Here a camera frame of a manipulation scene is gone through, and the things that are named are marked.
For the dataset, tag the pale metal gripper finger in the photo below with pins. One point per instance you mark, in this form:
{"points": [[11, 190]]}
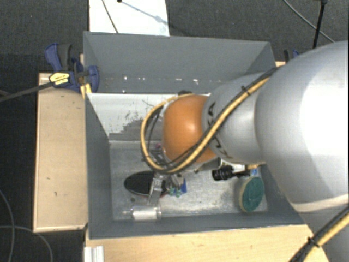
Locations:
{"points": [[154, 195]]}

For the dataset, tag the black oval object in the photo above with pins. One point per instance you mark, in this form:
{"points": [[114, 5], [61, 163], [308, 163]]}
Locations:
{"points": [[137, 182]]}

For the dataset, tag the silver metal cylinder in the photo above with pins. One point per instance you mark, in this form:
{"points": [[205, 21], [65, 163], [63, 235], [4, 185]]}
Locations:
{"points": [[144, 213]]}

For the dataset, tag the grey metal bin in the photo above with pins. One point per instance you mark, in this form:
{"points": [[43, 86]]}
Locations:
{"points": [[169, 61]]}

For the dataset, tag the green round scouring pad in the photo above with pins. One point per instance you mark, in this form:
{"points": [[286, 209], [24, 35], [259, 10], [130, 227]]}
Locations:
{"points": [[252, 195]]}

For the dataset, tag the pale wood flat board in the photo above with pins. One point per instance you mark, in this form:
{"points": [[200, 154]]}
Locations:
{"points": [[60, 160]]}

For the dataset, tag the black cylinder on white bracket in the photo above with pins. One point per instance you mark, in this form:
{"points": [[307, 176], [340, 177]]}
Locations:
{"points": [[222, 174]]}

